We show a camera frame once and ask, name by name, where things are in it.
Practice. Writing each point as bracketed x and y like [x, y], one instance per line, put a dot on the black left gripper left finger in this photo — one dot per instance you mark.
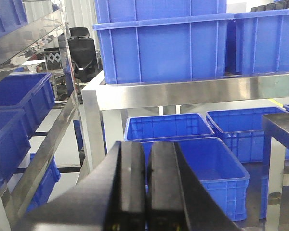
[110, 198]

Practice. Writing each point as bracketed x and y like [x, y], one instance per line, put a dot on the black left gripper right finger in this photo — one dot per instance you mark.
[177, 201]

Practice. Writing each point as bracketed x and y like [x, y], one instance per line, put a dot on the blue crate near lower shelf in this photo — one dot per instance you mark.
[218, 170]

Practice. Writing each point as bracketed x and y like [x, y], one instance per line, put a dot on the blue crate shelf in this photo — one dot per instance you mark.
[258, 42]
[218, 170]
[167, 127]
[162, 40]

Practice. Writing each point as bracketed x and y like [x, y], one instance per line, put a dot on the blue crate far lower shelf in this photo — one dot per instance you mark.
[167, 127]

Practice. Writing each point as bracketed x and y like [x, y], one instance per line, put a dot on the blue crate upper shelf left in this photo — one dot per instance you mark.
[162, 40]

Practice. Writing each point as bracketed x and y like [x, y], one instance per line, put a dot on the blue crate upper shelf middle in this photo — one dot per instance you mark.
[258, 42]

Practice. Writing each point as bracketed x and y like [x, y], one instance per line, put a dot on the black office chair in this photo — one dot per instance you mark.
[83, 54]

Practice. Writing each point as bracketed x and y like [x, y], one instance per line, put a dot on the stainless steel workbench frame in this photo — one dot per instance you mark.
[98, 96]

